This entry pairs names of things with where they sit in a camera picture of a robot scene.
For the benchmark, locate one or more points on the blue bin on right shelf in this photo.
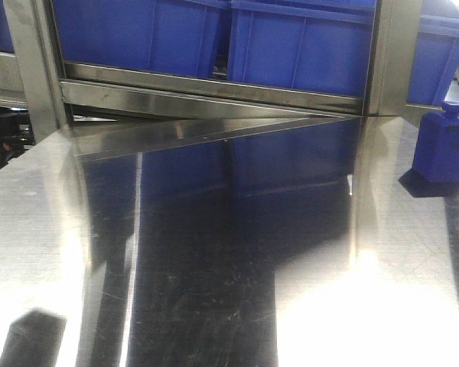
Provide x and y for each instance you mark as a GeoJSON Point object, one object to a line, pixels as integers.
{"type": "Point", "coordinates": [317, 46]}

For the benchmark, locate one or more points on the stainless steel shelf frame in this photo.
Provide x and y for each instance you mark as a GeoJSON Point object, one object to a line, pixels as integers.
{"type": "Point", "coordinates": [62, 96]}

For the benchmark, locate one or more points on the blue bin far right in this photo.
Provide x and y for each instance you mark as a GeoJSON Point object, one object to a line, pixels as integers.
{"type": "Point", "coordinates": [436, 60]}

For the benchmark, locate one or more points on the blue block part with knob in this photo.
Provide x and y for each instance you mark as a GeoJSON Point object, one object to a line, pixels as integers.
{"type": "Point", "coordinates": [436, 155]}

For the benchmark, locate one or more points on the blue bin on left shelf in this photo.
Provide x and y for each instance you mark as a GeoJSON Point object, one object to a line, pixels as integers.
{"type": "Point", "coordinates": [175, 37]}

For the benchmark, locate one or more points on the blue bin on shelf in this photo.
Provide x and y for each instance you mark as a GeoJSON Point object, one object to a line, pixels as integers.
{"type": "Point", "coordinates": [175, 37]}
{"type": "Point", "coordinates": [317, 46]}

